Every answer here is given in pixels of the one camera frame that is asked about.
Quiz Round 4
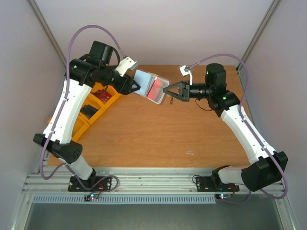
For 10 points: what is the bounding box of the brown leather card holder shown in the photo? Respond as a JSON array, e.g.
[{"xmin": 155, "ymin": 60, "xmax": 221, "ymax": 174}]
[{"xmin": 133, "ymin": 69, "xmax": 170, "ymax": 104}]

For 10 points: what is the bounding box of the red credit card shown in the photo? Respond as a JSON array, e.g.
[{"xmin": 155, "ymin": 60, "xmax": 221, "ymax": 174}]
[{"xmin": 94, "ymin": 91, "xmax": 112, "ymax": 101}]

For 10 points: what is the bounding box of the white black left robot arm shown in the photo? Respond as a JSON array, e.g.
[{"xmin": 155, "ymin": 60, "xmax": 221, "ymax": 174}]
[{"xmin": 33, "ymin": 41, "xmax": 140, "ymax": 191}]

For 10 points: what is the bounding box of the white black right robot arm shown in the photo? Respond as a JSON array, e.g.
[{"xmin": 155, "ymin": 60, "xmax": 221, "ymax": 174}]
[{"xmin": 163, "ymin": 63, "xmax": 288, "ymax": 192}]

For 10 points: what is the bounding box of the black card in bin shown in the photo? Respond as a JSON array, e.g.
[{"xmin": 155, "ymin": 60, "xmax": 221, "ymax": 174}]
[{"xmin": 80, "ymin": 105, "xmax": 98, "ymax": 119}]

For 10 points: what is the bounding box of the yellow bin near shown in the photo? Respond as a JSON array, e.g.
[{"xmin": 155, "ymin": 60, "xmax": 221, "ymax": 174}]
[{"xmin": 51, "ymin": 115, "xmax": 90, "ymax": 142}]

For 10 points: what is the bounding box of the left small circuit board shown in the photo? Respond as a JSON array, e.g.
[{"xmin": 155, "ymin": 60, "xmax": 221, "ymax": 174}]
[{"xmin": 84, "ymin": 194, "xmax": 100, "ymax": 202}]

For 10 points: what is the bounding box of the small circuit board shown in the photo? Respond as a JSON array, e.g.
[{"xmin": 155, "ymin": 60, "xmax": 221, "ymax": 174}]
[
  {"xmin": 84, "ymin": 194, "xmax": 100, "ymax": 202},
  {"xmin": 215, "ymin": 193, "xmax": 234, "ymax": 200}
]

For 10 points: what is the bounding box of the right small circuit board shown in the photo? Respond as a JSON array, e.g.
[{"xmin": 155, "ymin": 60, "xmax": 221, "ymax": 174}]
[{"xmin": 215, "ymin": 193, "xmax": 234, "ymax": 200}]

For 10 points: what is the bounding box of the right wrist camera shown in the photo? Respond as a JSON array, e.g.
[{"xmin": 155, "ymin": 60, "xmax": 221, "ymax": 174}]
[{"xmin": 179, "ymin": 65, "xmax": 193, "ymax": 85}]

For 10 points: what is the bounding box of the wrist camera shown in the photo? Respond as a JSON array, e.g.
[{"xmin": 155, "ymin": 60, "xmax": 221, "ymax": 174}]
[
  {"xmin": 179, "ymin": 65, "xmax": 193, "ymax": 85},
  {"xmin": 115, "ymin": 56, "xmax": 139, "ymax": 77}
]

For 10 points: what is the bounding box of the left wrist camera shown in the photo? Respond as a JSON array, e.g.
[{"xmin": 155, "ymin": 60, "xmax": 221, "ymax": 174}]
[{"xmin": 115, "ymin": 56, "xmax": 139, "ymax": 77}]

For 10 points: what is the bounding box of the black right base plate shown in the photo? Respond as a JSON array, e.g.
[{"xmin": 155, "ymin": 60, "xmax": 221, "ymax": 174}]
[{"xmin": 193, "ymin": 176, "xmax": 240, "ymax": 193}]

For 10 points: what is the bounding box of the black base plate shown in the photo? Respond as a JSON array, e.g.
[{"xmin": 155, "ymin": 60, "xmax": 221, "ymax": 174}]
[
  {"xmin": 193, "ymin": 176, "xmax": 240, "ymax": 193},
  {"xmin": 68, "ymin": 176, "xmax": 112, "ymax": 192}
]

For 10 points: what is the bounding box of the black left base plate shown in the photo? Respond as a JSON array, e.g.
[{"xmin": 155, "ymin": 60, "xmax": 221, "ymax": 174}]
[{"xmin": 68, "ymin": 176, "xmax": 112, "ymax": 192}]

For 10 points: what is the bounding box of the right aluminium frame post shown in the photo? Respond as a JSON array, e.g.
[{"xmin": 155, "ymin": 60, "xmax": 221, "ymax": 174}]
[{"xmin": 241, "ymin": 0, "xmax": 282, "ymax": 63}]

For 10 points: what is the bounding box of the aluminium frame post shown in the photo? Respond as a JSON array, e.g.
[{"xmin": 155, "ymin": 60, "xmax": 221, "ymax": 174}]
[
  {"xmin": 26, "ymin": 0, "xmax": 66, "ymax": 66},
  {"xmin": 241, "ymin": 0, "xmax": 282, "ymax": 63}
]

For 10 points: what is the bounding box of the left aluminium frame post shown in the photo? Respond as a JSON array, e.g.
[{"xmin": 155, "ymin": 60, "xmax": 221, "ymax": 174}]
[{"xmin": 26, "ymin": 0, "xmax": 66, "ymax": 66}]

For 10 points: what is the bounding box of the grey slotted cable duct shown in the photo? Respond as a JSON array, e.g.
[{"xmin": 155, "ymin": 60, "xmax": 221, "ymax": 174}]
[{"xmin": 32, "ymin": 194, "xmax": 215, "ymax": 205}]

